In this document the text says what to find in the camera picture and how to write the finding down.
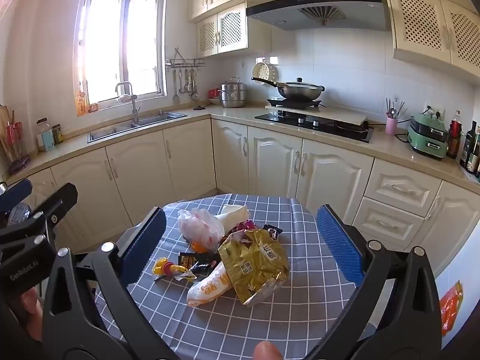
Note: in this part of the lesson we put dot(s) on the medium cream drawer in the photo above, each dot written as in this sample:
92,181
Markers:
390,221

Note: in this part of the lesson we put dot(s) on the orange plastic bag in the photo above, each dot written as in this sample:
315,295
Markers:
450,307

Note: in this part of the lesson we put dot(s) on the person's right hand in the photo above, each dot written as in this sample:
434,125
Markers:
267,350

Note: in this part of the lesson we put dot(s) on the steel steamer pot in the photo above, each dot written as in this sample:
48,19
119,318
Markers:
232,95

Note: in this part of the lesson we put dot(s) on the large cream drawer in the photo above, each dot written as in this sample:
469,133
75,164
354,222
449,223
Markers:
401,187

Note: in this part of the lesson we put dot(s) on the person's left hand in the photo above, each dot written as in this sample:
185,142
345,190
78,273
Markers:
30,305

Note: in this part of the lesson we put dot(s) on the gold snack bag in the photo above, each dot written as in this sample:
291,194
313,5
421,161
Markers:
255,266

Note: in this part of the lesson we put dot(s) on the large lattice wall cabinet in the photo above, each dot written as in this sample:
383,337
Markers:
431,26

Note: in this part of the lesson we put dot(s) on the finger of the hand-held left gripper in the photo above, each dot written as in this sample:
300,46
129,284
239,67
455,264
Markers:
17,194
56,200

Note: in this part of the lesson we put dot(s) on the small lattice wall cabinet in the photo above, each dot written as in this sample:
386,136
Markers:
221,32

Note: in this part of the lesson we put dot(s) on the clear storage jar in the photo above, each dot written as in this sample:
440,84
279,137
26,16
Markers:
45,137

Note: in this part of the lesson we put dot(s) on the cream sink base cabinet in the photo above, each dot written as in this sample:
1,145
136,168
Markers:
131,172

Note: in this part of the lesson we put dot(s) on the yellow red wrapper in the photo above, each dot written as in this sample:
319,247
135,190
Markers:
165,268

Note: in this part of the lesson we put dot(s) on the cream stove base cabinet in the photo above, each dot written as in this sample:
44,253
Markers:
273,165

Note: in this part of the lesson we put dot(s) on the small dark box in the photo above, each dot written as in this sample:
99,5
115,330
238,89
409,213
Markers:
57,134

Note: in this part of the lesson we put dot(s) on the cream strainer basket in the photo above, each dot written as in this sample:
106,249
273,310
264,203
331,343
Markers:
262,72

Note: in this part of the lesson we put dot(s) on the grey range hood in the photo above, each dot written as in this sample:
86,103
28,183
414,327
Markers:
318,11

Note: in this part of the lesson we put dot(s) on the grey checked tablecloth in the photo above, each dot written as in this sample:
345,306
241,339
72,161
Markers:
225,326

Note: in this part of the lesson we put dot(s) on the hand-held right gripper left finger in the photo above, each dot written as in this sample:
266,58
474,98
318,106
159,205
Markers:
144,245

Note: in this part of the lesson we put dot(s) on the pink small box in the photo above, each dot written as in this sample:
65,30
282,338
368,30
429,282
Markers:
245,226

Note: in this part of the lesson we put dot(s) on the steel kitchen sink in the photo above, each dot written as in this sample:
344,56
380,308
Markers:
150,122

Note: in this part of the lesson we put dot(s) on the green multi-cooker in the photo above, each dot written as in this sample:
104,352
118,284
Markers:
427,138

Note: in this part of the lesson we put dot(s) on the steel wok with lid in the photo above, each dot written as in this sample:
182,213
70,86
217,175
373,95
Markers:
300,90

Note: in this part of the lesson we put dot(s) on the pink utensil holder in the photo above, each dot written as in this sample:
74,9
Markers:
391,126

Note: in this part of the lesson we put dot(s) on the wall utensil rack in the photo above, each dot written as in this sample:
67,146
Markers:
185,62

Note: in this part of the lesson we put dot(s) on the wooden cutting board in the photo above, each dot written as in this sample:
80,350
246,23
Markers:
5,131

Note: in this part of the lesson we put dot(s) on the orange packet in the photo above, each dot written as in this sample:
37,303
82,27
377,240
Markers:
80,103

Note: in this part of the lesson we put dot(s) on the white wall socket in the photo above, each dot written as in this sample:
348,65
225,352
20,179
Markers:
435,110

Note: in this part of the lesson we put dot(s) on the black snack wrapper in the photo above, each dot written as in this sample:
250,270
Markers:
198,262

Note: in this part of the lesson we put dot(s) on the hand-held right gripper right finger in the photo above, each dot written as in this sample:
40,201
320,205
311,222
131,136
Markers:
339,245

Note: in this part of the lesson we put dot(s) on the white orange snack bag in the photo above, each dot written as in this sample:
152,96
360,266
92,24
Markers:
210,288

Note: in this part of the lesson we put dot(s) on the white paper wrapper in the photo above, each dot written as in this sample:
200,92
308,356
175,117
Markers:
234,213

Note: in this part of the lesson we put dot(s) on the chrome faucet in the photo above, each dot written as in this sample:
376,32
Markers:
134,108

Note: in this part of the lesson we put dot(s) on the kitchen window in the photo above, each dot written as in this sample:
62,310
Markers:
105,45

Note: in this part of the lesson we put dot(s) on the black gas stove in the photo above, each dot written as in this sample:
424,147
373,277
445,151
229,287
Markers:
300,122

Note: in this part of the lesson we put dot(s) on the small black wrapper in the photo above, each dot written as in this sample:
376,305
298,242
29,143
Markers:
272,231

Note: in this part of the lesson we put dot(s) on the clear plastic bag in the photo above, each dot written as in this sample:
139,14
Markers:
198,228

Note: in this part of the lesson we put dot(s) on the dark glass bottle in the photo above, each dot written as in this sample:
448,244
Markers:
475,161
469,146

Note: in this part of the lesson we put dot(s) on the orange small wrapper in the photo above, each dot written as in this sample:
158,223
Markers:
198,247

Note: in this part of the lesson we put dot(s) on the hanging steel ladle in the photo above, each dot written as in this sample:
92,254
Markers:
175,95

